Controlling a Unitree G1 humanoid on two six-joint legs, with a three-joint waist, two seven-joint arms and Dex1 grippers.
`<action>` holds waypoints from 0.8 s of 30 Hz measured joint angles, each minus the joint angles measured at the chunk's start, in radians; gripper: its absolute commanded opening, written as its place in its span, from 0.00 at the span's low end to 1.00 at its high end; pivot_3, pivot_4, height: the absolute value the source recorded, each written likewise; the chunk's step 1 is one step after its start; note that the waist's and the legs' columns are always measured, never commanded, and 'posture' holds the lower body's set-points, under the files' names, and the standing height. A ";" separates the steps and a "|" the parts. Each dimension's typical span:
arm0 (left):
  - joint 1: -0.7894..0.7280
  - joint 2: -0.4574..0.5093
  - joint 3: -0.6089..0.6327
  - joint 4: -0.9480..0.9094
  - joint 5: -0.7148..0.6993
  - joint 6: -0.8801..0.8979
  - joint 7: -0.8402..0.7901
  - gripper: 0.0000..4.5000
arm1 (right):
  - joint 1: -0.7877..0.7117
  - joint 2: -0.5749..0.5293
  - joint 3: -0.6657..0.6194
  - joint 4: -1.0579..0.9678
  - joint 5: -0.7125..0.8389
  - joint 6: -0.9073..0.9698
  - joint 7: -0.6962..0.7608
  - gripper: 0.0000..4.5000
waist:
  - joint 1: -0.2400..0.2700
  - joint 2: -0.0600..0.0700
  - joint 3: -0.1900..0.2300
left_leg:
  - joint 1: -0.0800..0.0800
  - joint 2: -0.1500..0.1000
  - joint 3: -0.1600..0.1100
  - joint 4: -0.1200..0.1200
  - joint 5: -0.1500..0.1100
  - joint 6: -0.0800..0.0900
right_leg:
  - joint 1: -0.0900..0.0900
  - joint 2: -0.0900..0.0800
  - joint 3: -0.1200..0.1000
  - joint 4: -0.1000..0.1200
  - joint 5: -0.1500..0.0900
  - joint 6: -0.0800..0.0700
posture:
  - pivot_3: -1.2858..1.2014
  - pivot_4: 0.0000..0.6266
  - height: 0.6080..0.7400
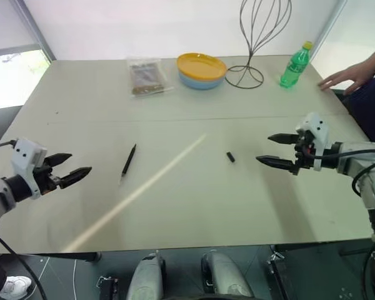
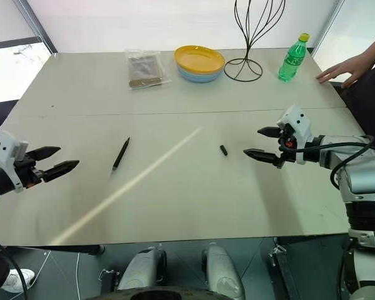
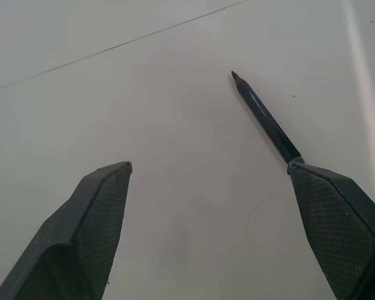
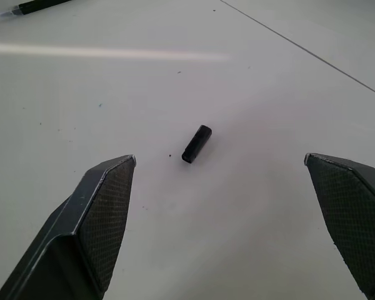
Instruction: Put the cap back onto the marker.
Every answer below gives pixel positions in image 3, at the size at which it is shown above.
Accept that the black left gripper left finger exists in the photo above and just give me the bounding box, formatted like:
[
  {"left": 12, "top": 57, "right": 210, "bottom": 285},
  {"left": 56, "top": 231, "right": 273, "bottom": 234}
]
[{"left": 0, "top": 161, "right": 133, "bottom": 300}]

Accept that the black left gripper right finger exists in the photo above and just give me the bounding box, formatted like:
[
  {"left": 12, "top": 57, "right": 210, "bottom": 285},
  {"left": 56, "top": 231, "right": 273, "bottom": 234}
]
[{"left": 286, "top": 157, "right": 375, "bottom": 300}]

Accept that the black marker pen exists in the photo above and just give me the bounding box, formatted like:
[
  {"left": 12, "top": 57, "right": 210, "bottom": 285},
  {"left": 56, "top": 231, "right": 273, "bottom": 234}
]
[{"left": 231, "top": 71, "right": 302, "bottom": 164}]

